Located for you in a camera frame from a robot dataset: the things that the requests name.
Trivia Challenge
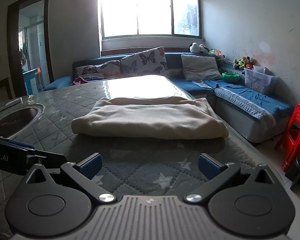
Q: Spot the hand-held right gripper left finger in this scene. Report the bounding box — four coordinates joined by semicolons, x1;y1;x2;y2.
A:
19;153;118;205

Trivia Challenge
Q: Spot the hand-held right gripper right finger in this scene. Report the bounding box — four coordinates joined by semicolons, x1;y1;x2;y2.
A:
184;153;280;205

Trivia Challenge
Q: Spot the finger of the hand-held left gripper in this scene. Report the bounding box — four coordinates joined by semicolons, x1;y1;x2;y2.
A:
0;134;35;151
27;149;67;173

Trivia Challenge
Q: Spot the cream fleece garment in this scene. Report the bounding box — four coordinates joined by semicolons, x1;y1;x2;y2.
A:
71;95;229;140

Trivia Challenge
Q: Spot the blue toy cabinet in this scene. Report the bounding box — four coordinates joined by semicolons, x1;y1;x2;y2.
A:
22;67;44;94

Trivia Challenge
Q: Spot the blue sofa cover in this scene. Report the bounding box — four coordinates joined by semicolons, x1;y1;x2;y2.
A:
192;79;294;132

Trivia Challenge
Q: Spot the pink crumpled cloth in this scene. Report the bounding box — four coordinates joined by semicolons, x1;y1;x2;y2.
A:
72;76;89;86

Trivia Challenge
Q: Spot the hanging grey cloth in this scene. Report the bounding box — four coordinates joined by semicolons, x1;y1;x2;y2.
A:
19;42;28;67

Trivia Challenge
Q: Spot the green plastic bowl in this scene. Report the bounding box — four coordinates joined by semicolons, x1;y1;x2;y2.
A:
222;72;241;82

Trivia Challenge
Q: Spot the red plastic stool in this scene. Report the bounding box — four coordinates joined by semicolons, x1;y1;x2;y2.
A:
275;103;300;172

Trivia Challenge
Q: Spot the wide butterfly print cushion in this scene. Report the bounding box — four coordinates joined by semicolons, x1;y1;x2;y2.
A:
75;60;122;80

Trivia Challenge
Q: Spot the clear plastic storage box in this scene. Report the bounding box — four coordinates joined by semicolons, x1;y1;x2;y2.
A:
244;65;278;95

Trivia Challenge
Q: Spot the grey pillow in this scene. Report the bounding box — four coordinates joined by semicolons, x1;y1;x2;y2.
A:
181;54;223;82

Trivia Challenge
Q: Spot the green plush toy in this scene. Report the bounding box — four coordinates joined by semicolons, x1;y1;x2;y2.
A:
233;56;254;70

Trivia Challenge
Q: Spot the blue corner sofa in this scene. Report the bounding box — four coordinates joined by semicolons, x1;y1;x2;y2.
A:
43;47;294;144

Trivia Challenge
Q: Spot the square butterfly print cushion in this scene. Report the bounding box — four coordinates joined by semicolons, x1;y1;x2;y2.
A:
120;46;171;79

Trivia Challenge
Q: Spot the panda plush toy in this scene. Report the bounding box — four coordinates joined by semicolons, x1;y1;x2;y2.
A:
189;42;210;54

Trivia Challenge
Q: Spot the sliding window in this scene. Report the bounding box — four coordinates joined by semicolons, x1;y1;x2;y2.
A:
99;0;202;40

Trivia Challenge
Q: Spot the dark wooden door frame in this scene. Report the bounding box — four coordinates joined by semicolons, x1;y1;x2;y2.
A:
7;0;53;98

